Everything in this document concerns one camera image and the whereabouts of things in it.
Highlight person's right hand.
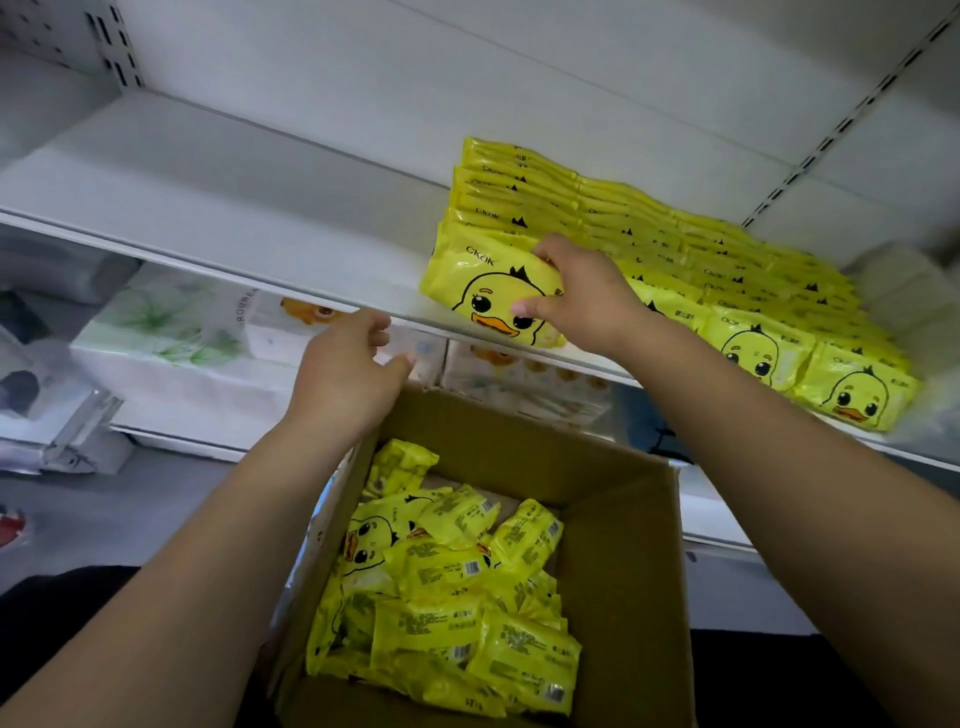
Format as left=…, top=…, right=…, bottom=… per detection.
left=513, top=234, right=657, bottom=362

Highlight person's left hand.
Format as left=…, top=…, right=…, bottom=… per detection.
left=285, top=307, right=417, bottom=452

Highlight yellow packet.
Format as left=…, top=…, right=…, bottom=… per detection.
left=420, top=240, right=572, bottom=350

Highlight white metal shelf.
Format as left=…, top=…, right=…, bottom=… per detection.
left=0, top=0, right=960, bottom=564

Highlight brown cardboard box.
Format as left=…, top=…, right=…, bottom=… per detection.
left=267, top=387, right=696, bottom=728

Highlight person's right forearm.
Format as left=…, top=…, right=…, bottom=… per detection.
left=615, top=318, right=960, bottom=728

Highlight person's left forearm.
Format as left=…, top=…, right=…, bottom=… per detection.
left=0, top=420, right=369, bottom=728

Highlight person's black trousers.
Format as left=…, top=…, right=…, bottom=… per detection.
left=0, top=567, right=960, bottom=728

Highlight white pegboard shelf unit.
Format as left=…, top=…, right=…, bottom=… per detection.
left=0, top=0, right=144, bottom=479

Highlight green white tissue pack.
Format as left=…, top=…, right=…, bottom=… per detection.
left=72, top=267, right=257, bottom=369

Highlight pack of red-capped bottles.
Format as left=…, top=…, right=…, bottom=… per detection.
left=0, top=507, right=32, bottom=551

